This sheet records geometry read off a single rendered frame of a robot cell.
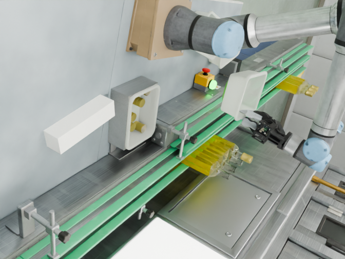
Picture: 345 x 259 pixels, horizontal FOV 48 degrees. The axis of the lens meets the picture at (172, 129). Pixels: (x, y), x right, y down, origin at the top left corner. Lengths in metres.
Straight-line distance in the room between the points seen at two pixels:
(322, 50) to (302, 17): 6.15
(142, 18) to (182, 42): 0.15
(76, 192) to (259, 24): 0.82
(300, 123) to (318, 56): 1.35
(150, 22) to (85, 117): 0.36
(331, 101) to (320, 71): 6.36
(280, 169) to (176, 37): 0.98
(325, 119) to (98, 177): 0.76
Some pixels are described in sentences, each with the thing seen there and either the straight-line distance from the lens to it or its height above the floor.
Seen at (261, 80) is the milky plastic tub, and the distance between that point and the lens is 1.57.
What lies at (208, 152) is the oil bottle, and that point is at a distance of 1.63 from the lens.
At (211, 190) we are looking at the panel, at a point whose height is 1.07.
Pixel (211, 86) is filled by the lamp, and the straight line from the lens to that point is 1.83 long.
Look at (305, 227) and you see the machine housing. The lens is 1.73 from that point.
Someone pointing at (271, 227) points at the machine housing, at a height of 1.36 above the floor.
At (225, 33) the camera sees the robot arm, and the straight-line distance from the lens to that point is 1.24.
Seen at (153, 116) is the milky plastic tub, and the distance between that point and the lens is 1.47.
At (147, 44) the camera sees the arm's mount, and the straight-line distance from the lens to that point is 1.29.
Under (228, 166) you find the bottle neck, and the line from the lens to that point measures 1.61.
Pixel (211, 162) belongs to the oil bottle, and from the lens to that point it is 1.58.
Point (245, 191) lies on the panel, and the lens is 1.73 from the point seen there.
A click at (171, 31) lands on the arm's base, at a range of 1.30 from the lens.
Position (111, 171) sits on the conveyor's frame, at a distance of 1.40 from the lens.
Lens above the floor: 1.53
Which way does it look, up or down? 25 degrees down
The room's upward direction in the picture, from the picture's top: 115 degrees clockwise
